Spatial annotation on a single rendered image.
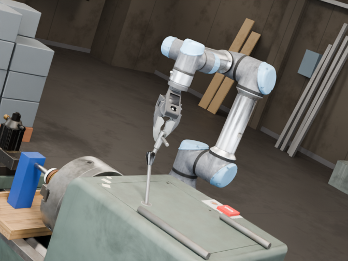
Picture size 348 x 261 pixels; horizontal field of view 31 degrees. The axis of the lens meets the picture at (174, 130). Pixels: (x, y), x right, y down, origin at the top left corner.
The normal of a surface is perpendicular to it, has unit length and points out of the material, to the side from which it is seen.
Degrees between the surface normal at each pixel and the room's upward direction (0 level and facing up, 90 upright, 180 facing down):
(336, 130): 90
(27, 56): 90
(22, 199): 90
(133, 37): 90
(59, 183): 62
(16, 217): 0
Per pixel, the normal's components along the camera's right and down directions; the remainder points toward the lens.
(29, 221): 0.32, -0.92
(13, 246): -0.64, -0.04
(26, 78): 0.62, 0.39
